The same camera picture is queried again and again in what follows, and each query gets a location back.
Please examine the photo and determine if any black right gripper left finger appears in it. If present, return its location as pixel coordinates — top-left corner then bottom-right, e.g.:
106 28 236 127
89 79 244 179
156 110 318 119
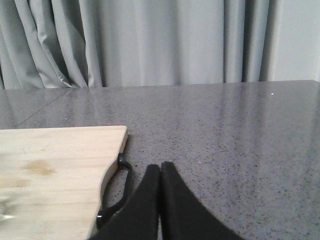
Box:
90 164 160 240

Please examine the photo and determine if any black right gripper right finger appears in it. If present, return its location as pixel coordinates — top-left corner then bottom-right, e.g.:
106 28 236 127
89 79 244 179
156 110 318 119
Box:
160 161 241 240

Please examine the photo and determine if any wooden cutting board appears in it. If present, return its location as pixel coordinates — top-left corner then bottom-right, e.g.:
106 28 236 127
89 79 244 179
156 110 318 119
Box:
0 125 128 240

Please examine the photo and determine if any grey curtain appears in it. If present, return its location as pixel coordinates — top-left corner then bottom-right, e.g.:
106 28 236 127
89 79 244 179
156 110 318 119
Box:
0 0 284 90

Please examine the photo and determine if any black cutting board handle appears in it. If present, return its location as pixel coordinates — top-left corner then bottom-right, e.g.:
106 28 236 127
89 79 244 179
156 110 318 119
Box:
96 153 133 230

